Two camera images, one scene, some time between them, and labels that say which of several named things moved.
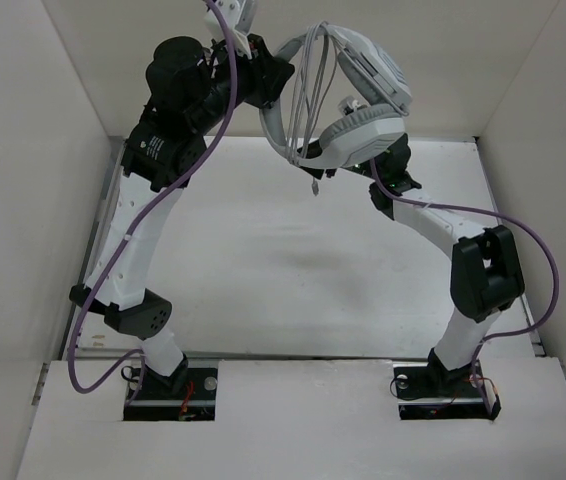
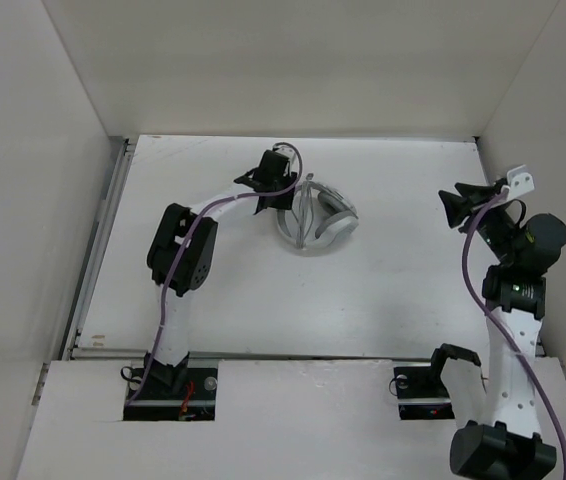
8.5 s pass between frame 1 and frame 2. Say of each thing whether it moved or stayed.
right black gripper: moved
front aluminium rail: stayed
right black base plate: stayed
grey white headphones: moved
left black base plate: stayed
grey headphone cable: moved
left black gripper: moved
